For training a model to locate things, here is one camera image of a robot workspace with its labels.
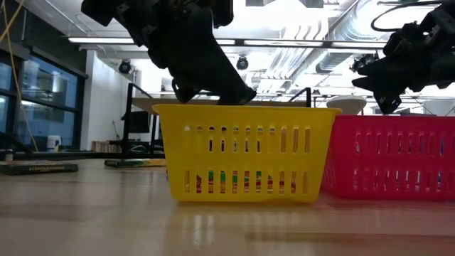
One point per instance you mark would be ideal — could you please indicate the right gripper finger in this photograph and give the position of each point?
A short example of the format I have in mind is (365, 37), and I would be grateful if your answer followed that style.
(391, 67)
(384, 84)

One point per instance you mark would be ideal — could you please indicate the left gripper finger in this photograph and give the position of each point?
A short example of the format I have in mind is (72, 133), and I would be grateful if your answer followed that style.
(229, 96)
(246, 96)

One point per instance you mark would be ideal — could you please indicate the yellow plastic basket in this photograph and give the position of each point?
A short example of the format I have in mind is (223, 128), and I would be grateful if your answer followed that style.
(249, 117)

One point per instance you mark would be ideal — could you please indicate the red plastic basket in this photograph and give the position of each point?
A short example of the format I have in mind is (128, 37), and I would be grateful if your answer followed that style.
(391, 122)

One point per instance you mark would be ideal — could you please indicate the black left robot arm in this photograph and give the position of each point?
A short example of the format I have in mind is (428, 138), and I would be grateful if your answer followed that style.
(117, 10)

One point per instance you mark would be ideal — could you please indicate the ceiling tube light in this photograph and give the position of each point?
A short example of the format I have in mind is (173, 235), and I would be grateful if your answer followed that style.
(359, 45)
(225, 42)
(101, 40)
(284, 43)

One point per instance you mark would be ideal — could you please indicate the black spotlight cluster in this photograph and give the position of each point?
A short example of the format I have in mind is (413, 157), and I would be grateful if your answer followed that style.
(362, 60)

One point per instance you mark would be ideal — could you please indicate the black ceiling spotlight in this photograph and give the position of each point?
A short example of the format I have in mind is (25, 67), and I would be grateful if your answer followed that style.
(125, 67)
(242, 63)

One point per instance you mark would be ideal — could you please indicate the black computer monitor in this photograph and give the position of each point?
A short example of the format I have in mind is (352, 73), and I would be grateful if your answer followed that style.
(139, 122)

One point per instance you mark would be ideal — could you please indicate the stacked wooden boards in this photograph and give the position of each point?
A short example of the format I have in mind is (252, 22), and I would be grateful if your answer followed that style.
(105, 146)

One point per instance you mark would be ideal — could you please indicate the large glass window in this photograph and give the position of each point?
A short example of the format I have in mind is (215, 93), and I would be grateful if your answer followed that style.
(49, 92)

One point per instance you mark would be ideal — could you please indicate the white bucket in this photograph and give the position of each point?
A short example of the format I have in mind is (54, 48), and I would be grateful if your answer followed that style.
(53, 143)

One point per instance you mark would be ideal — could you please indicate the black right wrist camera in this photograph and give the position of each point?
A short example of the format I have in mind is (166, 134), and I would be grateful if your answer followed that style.
(387, 103)

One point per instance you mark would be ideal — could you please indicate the silver ventilation duct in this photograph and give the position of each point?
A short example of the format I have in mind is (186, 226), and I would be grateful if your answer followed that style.
(334, 62)

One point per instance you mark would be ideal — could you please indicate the small white-capped post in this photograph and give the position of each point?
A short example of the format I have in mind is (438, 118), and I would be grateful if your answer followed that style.
(8, 155)

